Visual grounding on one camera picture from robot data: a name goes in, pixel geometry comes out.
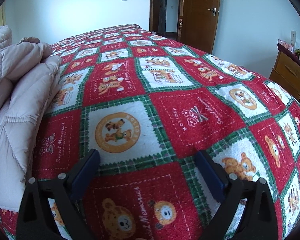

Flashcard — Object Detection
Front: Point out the yellow patterned curtain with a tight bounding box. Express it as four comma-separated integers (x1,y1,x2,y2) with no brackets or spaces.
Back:
0,10,6,26

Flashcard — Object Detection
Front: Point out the wooden dresser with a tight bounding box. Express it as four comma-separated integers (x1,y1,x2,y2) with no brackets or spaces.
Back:
269,44,300,103

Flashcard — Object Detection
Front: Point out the silver door handle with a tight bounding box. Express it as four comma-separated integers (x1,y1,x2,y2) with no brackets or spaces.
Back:
208,8,216,17

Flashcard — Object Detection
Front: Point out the clutter on dresser top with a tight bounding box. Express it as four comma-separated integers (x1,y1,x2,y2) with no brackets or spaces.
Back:
277,30,300,60

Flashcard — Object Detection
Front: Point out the beige quilted down jacket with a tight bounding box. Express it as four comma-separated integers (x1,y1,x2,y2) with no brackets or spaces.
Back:
0,25,62,212

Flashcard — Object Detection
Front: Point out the red patchwork bear bedspread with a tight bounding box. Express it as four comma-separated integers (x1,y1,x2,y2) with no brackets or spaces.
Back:
0,24,300,239

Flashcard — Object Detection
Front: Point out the brown wooden door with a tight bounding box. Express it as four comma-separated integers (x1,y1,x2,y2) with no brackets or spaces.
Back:
181,0,220,53

